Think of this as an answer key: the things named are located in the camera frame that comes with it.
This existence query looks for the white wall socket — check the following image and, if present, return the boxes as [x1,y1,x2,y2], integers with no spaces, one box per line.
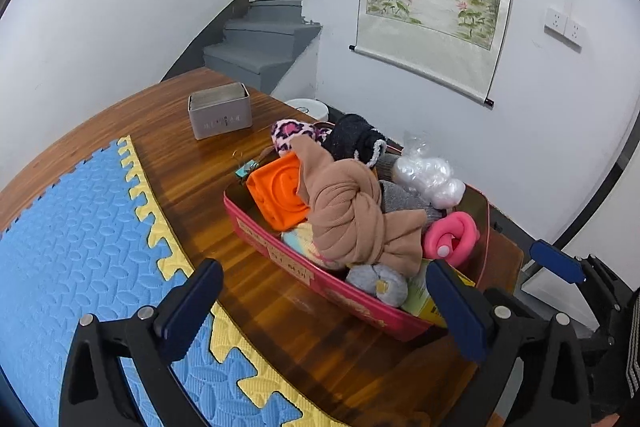
[564,18,586,52]
[544,8,567,35]

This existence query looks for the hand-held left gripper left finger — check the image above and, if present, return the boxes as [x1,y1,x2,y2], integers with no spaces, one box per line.
[59,258,225,427]

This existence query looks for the yellow pink fuzzy sock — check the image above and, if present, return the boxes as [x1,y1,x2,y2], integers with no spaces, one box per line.
[281,223,346,270]

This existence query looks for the white bucket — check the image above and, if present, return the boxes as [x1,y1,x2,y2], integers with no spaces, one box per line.
[285,98,329,122]

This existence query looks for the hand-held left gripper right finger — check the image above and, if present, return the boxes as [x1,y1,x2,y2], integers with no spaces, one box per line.
[425,258,593,427]

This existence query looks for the tan knotted stocking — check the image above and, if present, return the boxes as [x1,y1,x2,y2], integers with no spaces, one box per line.
[290,136,428,279]

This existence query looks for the red storage box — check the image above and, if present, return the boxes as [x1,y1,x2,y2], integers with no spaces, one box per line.
[223,122,526,343]

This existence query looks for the green binder clip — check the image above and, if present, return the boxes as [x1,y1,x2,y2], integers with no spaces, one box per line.
[232,151,261,182]

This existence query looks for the black sock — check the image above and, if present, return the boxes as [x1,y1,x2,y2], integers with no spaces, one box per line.
[324,113,387,168]

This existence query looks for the pink leopard fuzzy sock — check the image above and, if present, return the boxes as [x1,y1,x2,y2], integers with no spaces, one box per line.
[271,119,331,156]

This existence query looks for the yellow green carton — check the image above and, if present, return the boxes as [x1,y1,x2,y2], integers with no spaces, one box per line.
[400,259,476,328]

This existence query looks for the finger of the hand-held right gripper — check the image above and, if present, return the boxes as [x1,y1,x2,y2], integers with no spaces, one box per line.
[529,239,587,284]

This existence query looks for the person's right forearm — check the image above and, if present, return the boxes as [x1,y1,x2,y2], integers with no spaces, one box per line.
[617,289,640,400]

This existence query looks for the grey stairs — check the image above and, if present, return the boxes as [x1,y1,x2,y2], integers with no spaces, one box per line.
[202,0,322,92]

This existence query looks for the blue foam mat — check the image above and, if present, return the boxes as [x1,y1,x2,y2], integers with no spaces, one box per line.
[0,139,306,427]

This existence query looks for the dark orange toy cube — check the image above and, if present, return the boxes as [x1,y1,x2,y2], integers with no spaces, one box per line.
[247,155,313,233]

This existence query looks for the grey knitted sock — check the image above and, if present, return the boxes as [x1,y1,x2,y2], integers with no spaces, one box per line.
[377,179,443,223]

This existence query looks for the grey tin box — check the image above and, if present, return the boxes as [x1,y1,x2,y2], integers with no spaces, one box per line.
[188,83,251,141]

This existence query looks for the clear plastic bag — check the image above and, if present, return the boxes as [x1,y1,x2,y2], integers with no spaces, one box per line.
[392,132,466,209]

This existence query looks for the wooden desk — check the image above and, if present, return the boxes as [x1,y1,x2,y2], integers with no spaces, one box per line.
[0,67,526,427]

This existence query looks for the pink toy hair dryer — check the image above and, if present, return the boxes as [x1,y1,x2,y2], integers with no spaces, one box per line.
[422,213,481,267]

